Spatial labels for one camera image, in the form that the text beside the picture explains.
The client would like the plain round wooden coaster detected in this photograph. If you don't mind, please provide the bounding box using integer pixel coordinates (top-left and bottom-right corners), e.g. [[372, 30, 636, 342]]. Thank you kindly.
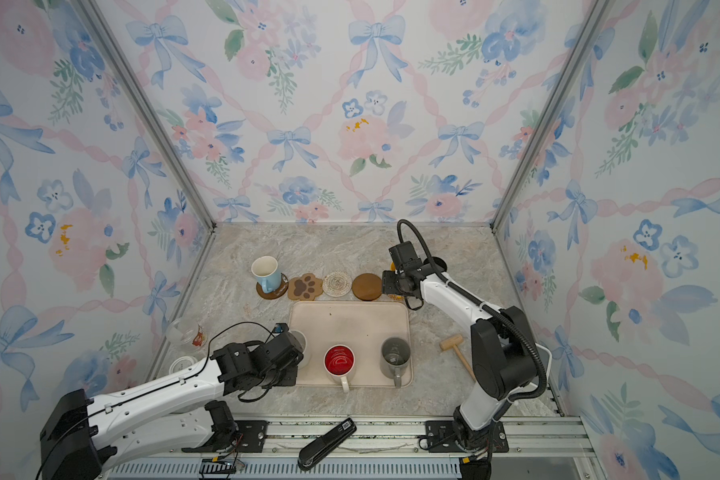
[[351, 273, 382, 301]]

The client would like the multicolour woven rope coaster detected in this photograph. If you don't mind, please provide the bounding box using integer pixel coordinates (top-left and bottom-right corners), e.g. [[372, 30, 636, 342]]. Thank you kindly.
[[322, 271, 352, 298]]

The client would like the scratched dark wooden coaster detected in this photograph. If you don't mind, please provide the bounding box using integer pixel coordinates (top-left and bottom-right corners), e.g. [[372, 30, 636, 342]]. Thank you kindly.
[[256, 274, 289, 300]]

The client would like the grey mug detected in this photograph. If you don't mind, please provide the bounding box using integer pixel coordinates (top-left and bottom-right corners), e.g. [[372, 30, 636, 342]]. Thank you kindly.
[[380, 337, 411, 389]]

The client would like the light blue mug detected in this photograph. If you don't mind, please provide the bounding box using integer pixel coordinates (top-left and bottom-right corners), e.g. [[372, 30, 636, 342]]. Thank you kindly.
[[251, 256, 282, 294]]

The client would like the cork paw print coaster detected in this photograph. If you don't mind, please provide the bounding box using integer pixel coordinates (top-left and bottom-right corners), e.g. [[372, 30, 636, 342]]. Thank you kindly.
[[287, 273, 323, 301]]

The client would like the black mug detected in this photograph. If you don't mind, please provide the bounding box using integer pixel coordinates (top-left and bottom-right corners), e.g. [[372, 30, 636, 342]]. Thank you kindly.
[[427, 257, 448, 273]]

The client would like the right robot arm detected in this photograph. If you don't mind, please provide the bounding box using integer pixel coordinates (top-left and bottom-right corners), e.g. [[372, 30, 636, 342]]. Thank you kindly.
[[382, 241, 548, 451]]

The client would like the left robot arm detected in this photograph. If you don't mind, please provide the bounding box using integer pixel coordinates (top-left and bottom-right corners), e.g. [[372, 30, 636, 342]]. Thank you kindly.
[[35, 330, 303, 479]]

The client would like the clear plastic snack cup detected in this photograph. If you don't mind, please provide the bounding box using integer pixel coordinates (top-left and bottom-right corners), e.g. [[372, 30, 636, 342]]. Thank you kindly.
[[165, 317, 206, 348]]

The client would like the small white round lid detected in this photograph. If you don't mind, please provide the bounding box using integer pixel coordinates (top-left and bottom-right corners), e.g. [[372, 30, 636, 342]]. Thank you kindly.
[[169, 356, 199, 374]]

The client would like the beige serving tray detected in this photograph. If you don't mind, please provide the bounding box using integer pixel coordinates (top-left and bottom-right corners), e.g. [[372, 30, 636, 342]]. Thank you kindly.
[[289, 301, 413, 389]]

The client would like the wooden mallet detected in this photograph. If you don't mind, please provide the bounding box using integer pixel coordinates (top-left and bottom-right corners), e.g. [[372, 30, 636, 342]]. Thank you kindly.
[[440, 334, 476, 380]]

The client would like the red interior white mug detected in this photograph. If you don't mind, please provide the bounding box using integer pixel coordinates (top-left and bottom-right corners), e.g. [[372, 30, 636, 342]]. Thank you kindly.
[[323, 344, 356, 393]]

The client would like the black handheld device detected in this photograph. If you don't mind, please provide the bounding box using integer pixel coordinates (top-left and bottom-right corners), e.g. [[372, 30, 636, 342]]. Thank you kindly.
[[297, 418, 357, 471]]

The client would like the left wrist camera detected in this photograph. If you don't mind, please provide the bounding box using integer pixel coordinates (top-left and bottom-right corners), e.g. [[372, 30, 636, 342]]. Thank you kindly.
[[271, 323, 289, 336]]

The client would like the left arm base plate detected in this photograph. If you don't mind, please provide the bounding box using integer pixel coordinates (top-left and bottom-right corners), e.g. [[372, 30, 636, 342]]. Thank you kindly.
[[181, 420, 269, 454]]

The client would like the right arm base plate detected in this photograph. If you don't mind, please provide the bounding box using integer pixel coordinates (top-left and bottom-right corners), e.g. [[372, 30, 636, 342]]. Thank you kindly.
[[418, 420, 509, 456]]

